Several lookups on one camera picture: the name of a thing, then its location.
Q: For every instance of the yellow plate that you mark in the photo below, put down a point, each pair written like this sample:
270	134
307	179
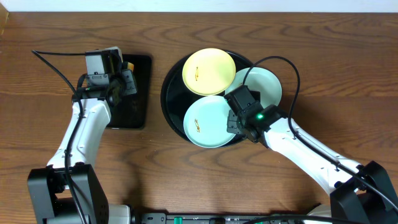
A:
208	71

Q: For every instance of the pale green plate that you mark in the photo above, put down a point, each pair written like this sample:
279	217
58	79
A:
262	84

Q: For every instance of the black rectangular tray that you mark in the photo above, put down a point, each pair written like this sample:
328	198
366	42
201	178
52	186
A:
131	112

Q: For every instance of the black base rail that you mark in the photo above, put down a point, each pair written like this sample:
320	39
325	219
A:
217	218

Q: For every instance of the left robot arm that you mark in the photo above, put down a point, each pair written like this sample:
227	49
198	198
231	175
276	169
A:
67	189

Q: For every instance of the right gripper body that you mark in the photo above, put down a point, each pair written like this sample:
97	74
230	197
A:
241	124

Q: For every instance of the yellow green sponge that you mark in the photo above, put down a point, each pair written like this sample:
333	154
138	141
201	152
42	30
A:
128	66

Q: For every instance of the light blue plate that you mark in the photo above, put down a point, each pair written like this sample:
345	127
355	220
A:
205	122

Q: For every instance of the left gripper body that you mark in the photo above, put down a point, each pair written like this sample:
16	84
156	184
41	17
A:
128	82

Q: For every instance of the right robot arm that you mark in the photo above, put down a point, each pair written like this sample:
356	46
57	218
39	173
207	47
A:
358	193

